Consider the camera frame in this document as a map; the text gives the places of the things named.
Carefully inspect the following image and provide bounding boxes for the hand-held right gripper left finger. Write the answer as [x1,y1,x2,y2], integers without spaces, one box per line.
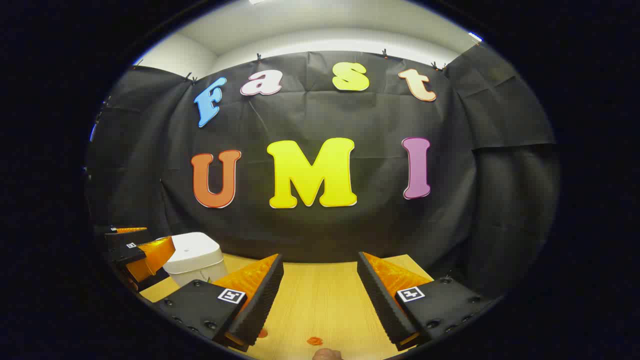
[152,253,285,352]

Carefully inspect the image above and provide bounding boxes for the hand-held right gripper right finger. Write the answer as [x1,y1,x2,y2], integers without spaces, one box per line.
[357,251,501,351]

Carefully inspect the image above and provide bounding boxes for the white desktop garbage bin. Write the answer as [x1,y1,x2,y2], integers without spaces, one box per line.
[162,232,228,288]

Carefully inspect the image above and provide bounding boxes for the wooden desktop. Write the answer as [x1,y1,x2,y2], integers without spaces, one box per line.
[140,252,436,360]

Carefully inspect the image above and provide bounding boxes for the black backdrop cloth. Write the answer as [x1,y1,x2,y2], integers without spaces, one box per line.
[84,49,562,301]

